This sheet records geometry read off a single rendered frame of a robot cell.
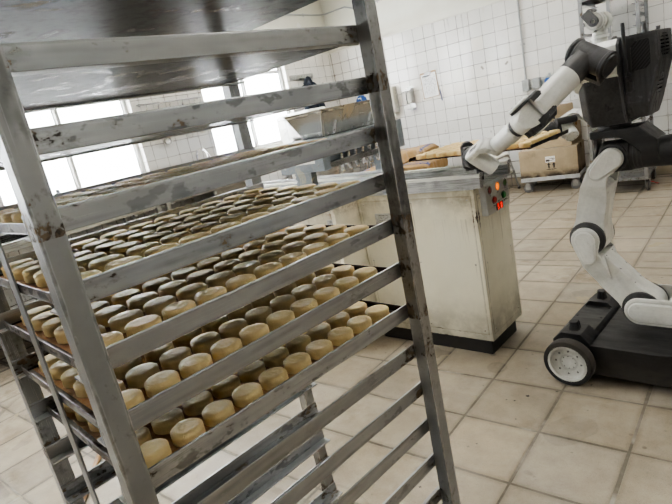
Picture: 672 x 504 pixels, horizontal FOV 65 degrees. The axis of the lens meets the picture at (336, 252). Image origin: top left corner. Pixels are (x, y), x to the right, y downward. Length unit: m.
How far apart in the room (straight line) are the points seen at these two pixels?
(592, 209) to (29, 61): 2.09
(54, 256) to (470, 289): 2.17
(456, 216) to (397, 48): 5.03
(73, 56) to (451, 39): 6.42
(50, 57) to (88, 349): 0.33
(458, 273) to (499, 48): 4.46
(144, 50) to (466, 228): 1.95
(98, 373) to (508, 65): 6.30
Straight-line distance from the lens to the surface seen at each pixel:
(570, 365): 2.45
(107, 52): 0.73
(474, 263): 2.54
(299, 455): 1.55
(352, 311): 1.12
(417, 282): 1.06
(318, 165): 2.68
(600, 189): 2.34
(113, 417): 0.71
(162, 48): 0.77
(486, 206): 2.48
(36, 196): 0.65
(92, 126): 0.71
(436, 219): 2.56
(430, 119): 7.16
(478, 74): 6.84
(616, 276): 2.46
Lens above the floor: 1.28
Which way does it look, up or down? 15 degrees down
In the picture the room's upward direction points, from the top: 12 degrees counter-clockwise
